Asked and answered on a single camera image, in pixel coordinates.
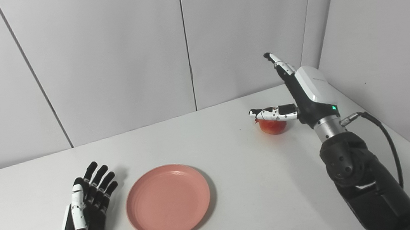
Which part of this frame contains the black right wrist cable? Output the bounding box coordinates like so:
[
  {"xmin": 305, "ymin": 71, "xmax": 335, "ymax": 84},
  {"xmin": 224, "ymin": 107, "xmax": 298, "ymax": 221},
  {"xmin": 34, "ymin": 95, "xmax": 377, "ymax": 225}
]
[{"xmin": 339, "ymin": 107, "xmax": 405, "ymax": 196}]

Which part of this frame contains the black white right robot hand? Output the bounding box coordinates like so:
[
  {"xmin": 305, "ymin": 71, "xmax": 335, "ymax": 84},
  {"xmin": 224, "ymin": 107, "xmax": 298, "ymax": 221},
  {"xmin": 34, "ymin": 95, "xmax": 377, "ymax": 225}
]
[{"xmin": 241, "ymin": 44, "xmax": 344, "ymax": 137}]

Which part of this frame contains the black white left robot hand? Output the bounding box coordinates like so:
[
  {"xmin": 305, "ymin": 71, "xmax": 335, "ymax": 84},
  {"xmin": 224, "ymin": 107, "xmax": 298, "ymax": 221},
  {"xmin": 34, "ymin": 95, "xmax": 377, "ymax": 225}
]
[{"xmin": 53, "ymin": 159, "xmax": 124, "ymax": 230}]

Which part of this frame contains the red pomegranate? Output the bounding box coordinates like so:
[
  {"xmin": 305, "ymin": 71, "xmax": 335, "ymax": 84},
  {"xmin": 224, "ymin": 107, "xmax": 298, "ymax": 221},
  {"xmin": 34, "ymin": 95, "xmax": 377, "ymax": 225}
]
[{"xmin": 254, "ymin": 114, "xmax": 290, "ymax": 137}]

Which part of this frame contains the pink round plate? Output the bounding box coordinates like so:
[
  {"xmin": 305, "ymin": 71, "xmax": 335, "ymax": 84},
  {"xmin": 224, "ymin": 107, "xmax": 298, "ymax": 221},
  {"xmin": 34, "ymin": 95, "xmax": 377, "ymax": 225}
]
[{"xmin": 121, "ymin": 159, "xmax": 215, "ymax": 230}]

